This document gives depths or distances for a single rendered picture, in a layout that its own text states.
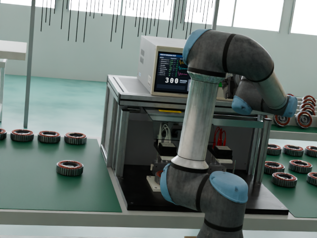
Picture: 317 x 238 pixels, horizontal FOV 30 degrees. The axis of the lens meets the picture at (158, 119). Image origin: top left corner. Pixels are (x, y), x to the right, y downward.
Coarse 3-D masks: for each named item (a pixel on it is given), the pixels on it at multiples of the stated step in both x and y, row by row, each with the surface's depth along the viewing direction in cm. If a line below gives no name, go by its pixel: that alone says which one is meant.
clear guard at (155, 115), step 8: (152, 112) 236; (160, 112) 237; (168, 112) 239; (176, 112) 241; (184, 112) 242; (152, 120) 224; (160, 120) 224; (168, 120) 225; (176, 120) 227; (160, 128) 222; (168, 128) 223; (160, 136) 220; (168, 136) 221; (176, 136) 222
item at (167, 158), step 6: (156, 144) 252; (162, 144) 245; (168, 144) 246; (174, 144) 247; (162, 150) 243; (168, 150) 243; (174, 150) 244; (156, 156) 253; (162, 156) 242; (168, 156) 243; (174, 156) 244
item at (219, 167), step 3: (207, 162) 261; (213, 162) 262; (210, 165) 257; (213, 165) 258; (216, 165) 258; (219, 165) 259; (222, 165) 259; (210, 168) 257; (213, 168) 257; (216, 168) 258; (219, 168) 258; (222, 168) 258; (210, 171) 257; (213, 171) 258; (210, 174) 258
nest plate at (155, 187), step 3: (147, 177) 246; (150, 177) 246; (153, 177) 246; (150, 180) 242; (153, 180) 242; (150, 183) 239; (153, 183) 239; (156, 183) 239; (150, 186) 238; (153, 186) 236; (156, 186) 236; (159, 186) 236; (153, 189) 233; (156, 189) 233; (159, 189) 234
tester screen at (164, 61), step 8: (160, 56) 241; (168, 56) 242; (176, 56) 242; (160, 64) 242; (168, 64) 243; (176, 64) 243; (184, 64) 244; (160, 72) 243; (168, 72) 243; (176, 72) 244; (184, 72) 245; (160, 80) 244; (184, 80) 246; (160, 88) 244
